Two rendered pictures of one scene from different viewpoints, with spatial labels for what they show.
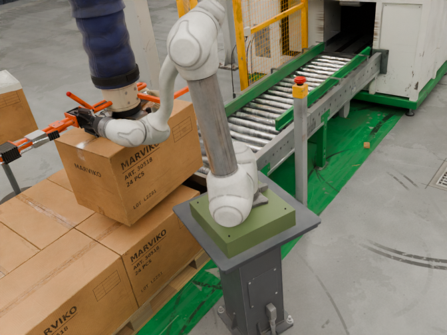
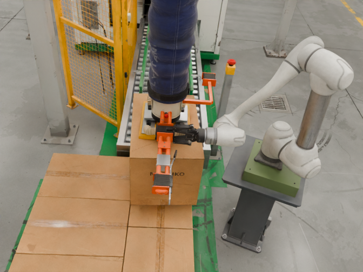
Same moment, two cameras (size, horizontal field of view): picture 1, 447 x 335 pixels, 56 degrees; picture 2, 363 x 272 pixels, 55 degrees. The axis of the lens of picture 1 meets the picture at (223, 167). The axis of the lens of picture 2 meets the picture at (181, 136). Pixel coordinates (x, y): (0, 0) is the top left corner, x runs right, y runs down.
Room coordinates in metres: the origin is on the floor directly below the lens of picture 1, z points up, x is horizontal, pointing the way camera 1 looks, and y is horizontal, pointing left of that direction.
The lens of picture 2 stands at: (0.77, 1.57, 2.38)
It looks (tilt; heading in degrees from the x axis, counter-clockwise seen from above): 41 degrees down; 313
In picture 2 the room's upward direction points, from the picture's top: 6 degrees clockwise
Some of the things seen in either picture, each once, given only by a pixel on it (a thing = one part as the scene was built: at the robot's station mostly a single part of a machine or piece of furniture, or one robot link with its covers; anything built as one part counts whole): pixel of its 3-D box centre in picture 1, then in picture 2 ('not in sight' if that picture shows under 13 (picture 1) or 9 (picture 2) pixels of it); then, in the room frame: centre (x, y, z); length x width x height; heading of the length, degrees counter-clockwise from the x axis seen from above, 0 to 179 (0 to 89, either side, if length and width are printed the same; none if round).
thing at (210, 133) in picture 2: (109, 127); (209, 135); (1.60, 0.45, 1.20); 0.09 x 0.06 x 0.09; 138
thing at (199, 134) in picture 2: (98, 124); (195, 135); (1.65, 0.51, 1.20); 0.09 x 0.07 x 0.08; 48
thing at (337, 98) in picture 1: (319, 113); (198, 77); (2.80, -0.77, 0.50); 2.31 x 0.05 x 0.19; 138
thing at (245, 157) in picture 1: (237, 169); (278, 138); (1.46, -0.06, 1.00); 0.18 x 0.16 x 0.22; 167
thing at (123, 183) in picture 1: (134, 153); (163, 147); (1.94, 0.46, 0.87); 0.60 x 0.40 x 0.40; 141
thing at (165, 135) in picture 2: (78, 116); (165, 132); (1.77, 0.62, 1.20); 0.10 x 0.08 x 0.06; 47
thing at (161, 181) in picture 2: (5, 152); (160, 183); (1.51, 0.86, 1.20); 0.08 x 0.07 x 0.05; 137
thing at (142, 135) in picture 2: not in sight; (149, 117); (2.01, 0.52, 1.09); 0.34 x 0.10 x 0.05; 137
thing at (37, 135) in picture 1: (36, 139); (163, 162); (1.61, 0.77, 1.19); 0.07 x 0.07 x 0.04; 47
